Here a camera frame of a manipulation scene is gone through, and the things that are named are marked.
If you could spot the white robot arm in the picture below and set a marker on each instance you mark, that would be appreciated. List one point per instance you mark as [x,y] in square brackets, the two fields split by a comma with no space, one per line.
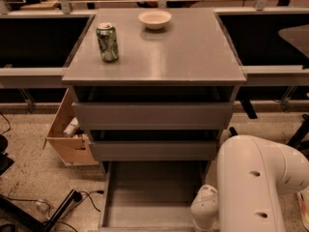
[252,173]

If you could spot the wooden box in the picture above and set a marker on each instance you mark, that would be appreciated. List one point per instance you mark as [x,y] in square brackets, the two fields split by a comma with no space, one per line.
[72,150]

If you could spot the green soda can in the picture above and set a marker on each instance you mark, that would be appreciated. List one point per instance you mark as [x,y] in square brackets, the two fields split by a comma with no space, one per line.
[107,42]

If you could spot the white bowl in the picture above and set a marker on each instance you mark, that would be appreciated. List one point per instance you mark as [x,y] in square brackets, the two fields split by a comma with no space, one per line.
[155,20]

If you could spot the grey drawer cabinet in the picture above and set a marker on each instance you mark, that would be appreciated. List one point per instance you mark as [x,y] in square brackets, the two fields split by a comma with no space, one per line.
[146,95]

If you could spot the grey drawer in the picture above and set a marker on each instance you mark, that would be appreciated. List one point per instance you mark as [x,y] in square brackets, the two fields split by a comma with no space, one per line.
[153,150]
[149,196]
[153,116]

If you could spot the grey middle drawer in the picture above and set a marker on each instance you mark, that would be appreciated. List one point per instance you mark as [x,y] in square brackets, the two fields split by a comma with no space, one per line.
[153,150]

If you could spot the grey top drawer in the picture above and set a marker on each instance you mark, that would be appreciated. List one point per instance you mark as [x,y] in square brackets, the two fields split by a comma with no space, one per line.
[153,116]

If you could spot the black stand leg bar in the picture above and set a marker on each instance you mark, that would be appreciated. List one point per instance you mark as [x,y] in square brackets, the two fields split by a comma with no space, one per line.
[233,131]

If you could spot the grey bottom drawer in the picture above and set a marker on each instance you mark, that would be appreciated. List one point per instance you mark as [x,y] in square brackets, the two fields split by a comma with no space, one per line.
[149,196]

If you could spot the white bottle in box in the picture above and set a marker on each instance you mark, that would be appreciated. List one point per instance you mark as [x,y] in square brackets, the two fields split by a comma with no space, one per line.
[71,128]

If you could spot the white orange sneaker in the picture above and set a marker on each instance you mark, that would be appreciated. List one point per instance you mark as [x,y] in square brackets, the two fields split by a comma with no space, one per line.
[303,201]

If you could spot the black floor stand left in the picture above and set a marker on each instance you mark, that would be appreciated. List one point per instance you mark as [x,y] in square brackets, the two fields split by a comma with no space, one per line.
[36,215]

